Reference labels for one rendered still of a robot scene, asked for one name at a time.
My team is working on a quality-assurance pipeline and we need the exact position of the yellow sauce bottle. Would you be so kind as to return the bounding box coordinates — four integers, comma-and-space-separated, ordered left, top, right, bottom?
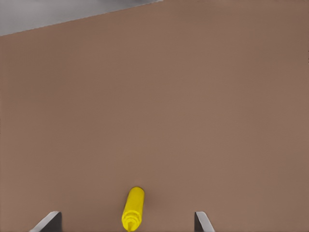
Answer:
121, 186, 145, 232

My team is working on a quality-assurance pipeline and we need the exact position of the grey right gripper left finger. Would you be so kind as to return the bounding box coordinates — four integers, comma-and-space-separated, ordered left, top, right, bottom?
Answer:
29, 211, 62, 232

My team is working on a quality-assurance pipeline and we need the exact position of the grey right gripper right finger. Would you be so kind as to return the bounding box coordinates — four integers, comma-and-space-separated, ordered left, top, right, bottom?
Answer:
194, 211, 215, 232

